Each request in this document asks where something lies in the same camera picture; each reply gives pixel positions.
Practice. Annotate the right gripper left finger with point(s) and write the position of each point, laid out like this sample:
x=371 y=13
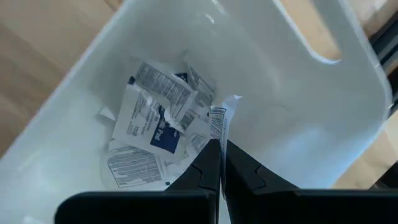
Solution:
x=205 y=174

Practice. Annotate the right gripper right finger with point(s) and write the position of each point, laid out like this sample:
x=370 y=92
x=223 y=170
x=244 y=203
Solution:
x=242 y=174

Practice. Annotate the white plastic bin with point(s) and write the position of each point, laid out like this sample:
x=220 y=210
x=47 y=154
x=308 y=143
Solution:
x=280 y=109

